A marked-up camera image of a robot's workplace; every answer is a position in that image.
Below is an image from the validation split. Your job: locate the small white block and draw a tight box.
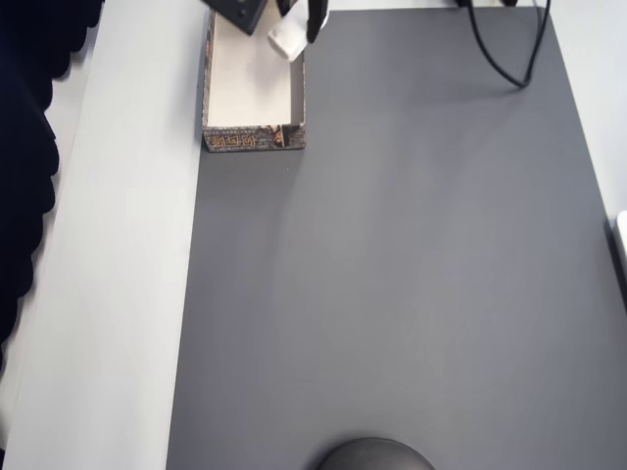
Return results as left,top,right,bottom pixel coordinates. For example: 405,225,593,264
266,8,311,63

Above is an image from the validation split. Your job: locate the patterned cardboard box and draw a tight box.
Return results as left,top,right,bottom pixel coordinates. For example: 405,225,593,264
201,0,309,154

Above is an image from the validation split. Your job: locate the grey desk mat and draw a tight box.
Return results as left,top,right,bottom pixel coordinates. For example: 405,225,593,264
164,5,627,470

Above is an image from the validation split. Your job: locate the dark blue curtain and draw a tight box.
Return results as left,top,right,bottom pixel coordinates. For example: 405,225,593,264
0,0,107,442

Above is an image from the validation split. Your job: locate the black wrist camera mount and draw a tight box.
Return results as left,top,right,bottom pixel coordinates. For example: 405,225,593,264
202,0,269,36

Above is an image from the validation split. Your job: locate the black camera cable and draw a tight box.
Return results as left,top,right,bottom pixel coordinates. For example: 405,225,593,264
466,0,553,90

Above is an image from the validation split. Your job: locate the black camera stand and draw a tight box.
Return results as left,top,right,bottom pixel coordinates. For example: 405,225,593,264
313,437,437,470

